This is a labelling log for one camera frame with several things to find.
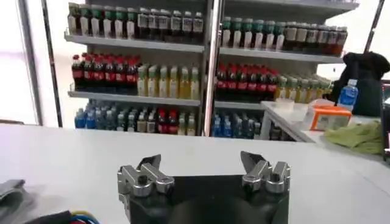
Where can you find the green cloth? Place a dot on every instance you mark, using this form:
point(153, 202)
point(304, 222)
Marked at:
point(356, 137)

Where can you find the grey shirt with colourful print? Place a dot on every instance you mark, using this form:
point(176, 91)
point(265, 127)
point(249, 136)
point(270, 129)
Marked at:
point(10, 190)

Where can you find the clear plastic container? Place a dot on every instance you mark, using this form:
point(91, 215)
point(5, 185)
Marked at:
point(291, 111)

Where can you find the thick grey window post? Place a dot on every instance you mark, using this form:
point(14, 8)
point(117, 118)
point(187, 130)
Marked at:
point(30, 61)

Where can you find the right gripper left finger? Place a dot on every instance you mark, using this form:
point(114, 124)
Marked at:
point(138, 179)

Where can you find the white side table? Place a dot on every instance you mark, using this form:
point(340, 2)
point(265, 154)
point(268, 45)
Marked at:
point(286, 118)

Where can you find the blue water bottle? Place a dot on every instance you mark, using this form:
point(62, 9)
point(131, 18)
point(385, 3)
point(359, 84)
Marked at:
point(348, 95)

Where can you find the thin dark window post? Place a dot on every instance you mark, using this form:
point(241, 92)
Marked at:
point(51, 67)

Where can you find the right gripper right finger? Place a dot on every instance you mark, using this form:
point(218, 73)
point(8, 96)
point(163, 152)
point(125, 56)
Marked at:
point(265, 176)

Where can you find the shelf unit with bottles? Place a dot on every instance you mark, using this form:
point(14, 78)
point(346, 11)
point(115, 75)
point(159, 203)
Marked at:
point(137, 70)
point(259, 73)

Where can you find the orange box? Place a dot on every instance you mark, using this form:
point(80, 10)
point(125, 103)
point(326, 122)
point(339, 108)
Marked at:
point(330, 118)

